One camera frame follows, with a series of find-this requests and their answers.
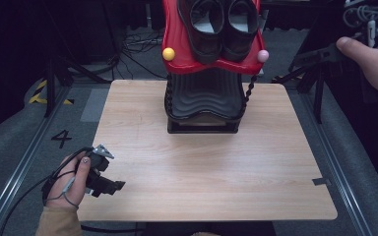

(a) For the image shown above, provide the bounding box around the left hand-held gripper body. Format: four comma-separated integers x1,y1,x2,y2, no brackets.
86,144,116,192

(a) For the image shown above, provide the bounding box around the black leather shoe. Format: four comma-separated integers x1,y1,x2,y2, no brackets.
176,0,226,66
220,0,261,64

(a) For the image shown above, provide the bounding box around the red and black shoe rack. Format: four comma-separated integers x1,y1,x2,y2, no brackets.
161,0,271,135

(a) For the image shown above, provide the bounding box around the person's left hand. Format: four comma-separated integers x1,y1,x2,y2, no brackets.
42,152,93,210

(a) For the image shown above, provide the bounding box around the person's right hand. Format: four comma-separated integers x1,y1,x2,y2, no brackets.
335,1,378,106

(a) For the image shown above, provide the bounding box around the black tripod stand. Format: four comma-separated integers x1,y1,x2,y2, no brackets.
272,60,327,125
43,53,114,118

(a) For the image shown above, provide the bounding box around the yellow and black floor tape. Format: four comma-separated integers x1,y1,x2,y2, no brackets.
28,80,76,106

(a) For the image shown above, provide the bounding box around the grey tape piece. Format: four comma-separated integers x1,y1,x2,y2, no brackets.
311,177,333,187

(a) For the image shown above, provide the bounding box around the grey right gripper cable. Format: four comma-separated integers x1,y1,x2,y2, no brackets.
342,4,378,49

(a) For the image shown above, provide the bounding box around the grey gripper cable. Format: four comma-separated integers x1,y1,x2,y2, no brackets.
44,176,80,210
342,4,378,49

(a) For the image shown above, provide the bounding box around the grey left gripper cable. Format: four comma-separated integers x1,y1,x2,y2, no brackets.
44,176,80,210

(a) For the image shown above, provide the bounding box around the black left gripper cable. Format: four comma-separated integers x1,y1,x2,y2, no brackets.
0,147,96,236

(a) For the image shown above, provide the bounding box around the bundle of floor cables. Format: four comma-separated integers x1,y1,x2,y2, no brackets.
111,28,169,81

